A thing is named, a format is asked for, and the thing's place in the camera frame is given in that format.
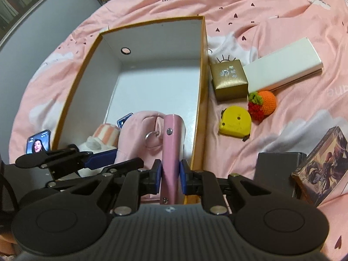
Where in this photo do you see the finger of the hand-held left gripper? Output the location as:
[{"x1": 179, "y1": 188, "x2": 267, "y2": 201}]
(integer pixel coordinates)
[
  {"x1": 15, "y1": 144, "x2": 118, "y2": 180},
  {"x1": 45, "y1": 167, "x2": 120, "y2": 190}
]

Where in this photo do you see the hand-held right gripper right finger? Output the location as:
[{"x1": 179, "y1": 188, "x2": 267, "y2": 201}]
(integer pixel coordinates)
[{"x1": 180, "y1": 159, "x2": 262, "y2": 215}]

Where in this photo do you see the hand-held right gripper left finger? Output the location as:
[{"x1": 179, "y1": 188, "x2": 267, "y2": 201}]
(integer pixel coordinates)
[{"x1": 68, "y1": 158, "x2": 163, "y2": 215}]

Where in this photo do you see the pink snap case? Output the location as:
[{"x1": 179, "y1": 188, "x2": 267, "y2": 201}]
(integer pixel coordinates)
[{"x1": 160, "y1": 114, "x2": 187, "y2": 205}]

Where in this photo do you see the orange cardboard box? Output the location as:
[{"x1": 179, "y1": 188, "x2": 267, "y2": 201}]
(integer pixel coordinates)
[{"x1": 51, "y1": 16, "x2": 209, "y2": 206}]

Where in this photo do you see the small gold box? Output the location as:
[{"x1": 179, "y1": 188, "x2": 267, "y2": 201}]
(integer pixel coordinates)
[{"x1": 209, "y1": 59, "x2": 249, "y2": 103}]

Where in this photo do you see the long white box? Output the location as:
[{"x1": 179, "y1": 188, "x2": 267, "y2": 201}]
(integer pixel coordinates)
[{"x1": 243, "y1": 36, "x2": 324, "y2": 92}]

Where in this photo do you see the pink striped white sock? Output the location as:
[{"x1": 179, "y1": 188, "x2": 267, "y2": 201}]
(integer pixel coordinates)
[{"x1": 77, "y1": 124, "x2": 122, "y2": 177}]

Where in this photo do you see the smartphone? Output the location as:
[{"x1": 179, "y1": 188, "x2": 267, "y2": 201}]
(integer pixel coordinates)
[{"x1": 26, "y1": 129, "x2": 52, "y2": 155}]

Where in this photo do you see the blue card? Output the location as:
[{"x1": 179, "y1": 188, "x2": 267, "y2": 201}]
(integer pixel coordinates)
[{"x1": 117, "y1": 112, "x2": 134, "y2": 129}]

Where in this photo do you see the pink cloth pouch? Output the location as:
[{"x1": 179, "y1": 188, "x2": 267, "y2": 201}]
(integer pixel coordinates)
[{"x1": 114, "y1": 111, "x2": 188, "y2": 199}]

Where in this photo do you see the yellow tape measure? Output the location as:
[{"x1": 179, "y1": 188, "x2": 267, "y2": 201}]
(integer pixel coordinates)
[{"x1": 218, "y1": 106, "x2": 252, "y2": 142}]

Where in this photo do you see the dark grey box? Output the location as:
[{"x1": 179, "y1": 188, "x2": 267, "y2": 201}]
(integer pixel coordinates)
[{"x1": 256, "y1": 152, "x2": 308, "y2": 199}]

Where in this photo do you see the crochet orange fruit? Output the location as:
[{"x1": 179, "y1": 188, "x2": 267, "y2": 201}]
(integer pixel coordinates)
[{"x1": 247, "y1": 90, "x2": 277, "y2": 122}]

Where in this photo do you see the illustrated card box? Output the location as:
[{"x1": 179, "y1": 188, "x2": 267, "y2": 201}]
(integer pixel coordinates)
[{"x1": 291, "y1": 126, "x2": 348, "y2": 207}]

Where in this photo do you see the glass door cabinet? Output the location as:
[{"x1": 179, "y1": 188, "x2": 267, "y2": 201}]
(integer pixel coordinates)
[{"x1": 0, "y1": 0, "x2": 65, "y2": 47}]

